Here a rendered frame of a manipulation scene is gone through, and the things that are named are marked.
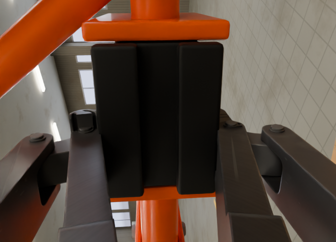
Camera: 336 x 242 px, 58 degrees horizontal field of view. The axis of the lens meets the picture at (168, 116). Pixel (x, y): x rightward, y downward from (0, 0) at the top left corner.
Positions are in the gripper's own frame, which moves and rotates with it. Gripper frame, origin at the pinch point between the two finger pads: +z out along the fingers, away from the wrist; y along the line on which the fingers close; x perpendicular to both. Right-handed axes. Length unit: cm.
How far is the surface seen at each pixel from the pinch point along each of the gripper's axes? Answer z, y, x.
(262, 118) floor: 279, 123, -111
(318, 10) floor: 203, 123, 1
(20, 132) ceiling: 606, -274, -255
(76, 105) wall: 984, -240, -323
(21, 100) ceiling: 640, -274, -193
